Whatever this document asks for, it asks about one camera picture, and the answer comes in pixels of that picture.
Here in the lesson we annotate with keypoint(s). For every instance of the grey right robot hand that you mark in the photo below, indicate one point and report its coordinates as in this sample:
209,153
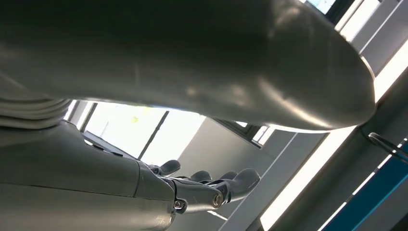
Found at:
159,57

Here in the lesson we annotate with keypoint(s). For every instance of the blue panel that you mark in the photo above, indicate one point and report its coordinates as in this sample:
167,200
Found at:
369,194

